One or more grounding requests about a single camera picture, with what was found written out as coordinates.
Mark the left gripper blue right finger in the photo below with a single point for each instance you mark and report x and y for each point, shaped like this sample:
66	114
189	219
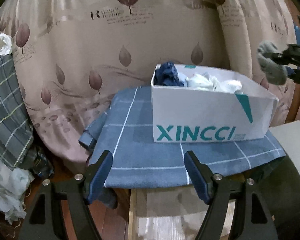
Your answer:
201	177

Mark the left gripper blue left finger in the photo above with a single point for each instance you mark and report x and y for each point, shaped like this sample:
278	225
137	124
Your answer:
96	175

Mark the grey-green ribbed sock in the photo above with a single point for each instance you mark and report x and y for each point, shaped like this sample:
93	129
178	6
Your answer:
276	74

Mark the dark navy underwear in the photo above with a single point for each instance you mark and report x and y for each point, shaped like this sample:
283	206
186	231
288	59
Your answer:
167	75

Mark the white XINCCI shoe box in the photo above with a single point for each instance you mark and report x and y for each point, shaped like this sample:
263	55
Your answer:
182	114

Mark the white strappy underwear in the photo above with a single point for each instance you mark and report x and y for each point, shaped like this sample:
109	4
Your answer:
203	81

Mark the grey plaid garment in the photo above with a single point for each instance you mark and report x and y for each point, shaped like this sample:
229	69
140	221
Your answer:
16	134

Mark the grey bed mattress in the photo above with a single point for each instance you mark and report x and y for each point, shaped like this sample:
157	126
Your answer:
288	135

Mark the beige leaf-print curtain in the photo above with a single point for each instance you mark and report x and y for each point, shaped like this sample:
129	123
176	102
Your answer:
72	56

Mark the blue checked cloth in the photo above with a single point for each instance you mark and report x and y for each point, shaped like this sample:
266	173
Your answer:
126	130

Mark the wooden drawer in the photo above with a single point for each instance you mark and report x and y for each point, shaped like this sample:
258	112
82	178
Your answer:
165	217

